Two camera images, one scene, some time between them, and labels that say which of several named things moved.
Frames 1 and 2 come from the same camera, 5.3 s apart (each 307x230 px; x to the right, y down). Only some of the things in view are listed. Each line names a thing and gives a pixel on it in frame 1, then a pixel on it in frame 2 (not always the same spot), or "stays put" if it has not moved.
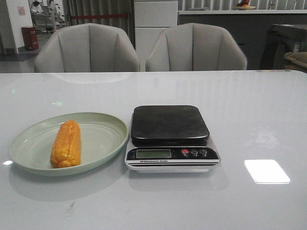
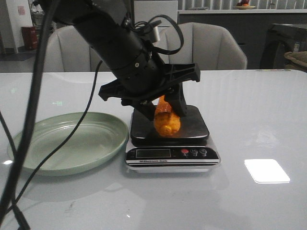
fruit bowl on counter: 244,5 stays put
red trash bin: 30,39 stays put
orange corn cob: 66,149 -> 166,123
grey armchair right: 194,47 stays put
